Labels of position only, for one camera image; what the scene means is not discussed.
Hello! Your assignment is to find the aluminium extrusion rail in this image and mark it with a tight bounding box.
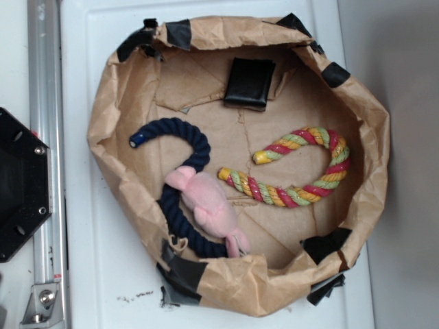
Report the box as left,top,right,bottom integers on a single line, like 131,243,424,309
27,1,71,328

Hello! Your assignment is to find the navy blue twisted rope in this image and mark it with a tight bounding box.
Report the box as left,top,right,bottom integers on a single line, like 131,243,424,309
128,117,228,258

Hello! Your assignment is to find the pink plush toy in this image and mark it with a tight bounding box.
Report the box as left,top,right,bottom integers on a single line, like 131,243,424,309
165,166,251,258

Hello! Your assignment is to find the black tape patch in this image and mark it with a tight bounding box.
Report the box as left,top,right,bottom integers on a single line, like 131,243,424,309
224,58,276,112

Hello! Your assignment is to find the brown paper bag bin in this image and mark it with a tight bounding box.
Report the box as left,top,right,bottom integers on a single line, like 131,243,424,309
87,16,390,317

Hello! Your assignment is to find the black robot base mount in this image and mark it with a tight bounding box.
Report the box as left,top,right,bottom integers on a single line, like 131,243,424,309
0,108,51,263

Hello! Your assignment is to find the metal corner bracket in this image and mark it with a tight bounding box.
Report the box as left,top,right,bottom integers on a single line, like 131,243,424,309
19,282,65,328

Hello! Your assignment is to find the multicolored twisted rope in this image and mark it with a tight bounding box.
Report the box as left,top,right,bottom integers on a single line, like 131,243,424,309
217,126,351,209

